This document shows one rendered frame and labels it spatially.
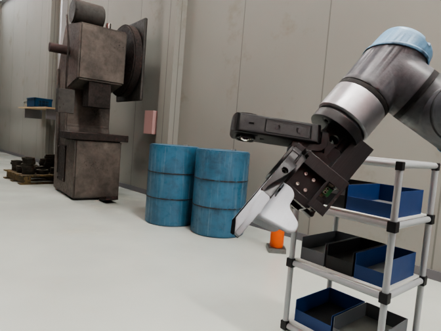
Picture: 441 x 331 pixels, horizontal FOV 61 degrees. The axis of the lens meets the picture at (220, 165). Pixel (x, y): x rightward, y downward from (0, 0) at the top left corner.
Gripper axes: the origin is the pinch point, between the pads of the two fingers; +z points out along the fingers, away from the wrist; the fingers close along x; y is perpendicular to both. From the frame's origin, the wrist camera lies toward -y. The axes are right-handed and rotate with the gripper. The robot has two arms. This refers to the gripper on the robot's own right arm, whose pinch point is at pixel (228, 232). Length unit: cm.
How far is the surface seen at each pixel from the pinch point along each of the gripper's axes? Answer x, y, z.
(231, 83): 410, -109, -146
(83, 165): 465, -199, 62
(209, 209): 339, -21, -6
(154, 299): 196, -3, 61
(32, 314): 165, -47, 102
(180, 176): 363, -70, -12
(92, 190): 483, -171, 80
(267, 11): 357, -122, -224
